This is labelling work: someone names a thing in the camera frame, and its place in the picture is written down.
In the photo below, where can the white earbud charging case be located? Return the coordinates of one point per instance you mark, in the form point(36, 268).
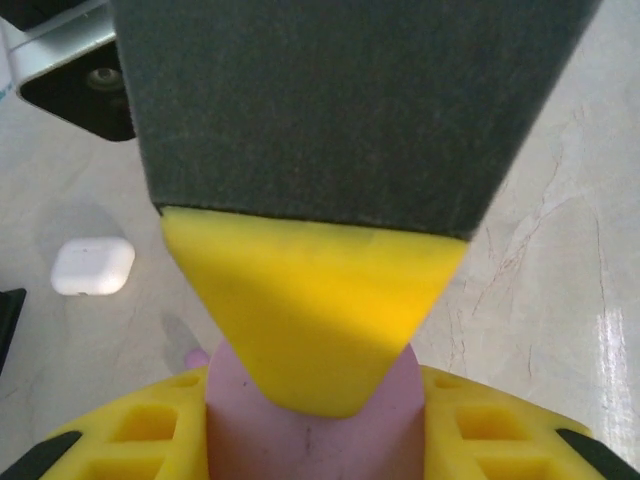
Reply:
point(92, 265)

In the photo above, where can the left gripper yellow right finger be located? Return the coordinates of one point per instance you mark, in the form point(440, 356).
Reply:
point(530, 440)

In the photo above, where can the folding chessboard black grey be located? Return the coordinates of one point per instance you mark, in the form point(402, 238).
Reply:
point(10, 330)

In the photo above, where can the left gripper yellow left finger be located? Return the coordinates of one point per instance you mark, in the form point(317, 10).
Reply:
point(90, 442)

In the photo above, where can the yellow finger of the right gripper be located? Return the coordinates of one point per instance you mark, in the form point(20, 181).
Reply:
point(325, 150)

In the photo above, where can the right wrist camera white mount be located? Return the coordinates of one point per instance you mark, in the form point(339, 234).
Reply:
point(50, 45)

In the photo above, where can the pink cylindrical block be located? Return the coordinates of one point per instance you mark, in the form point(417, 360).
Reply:
point(300, 445)

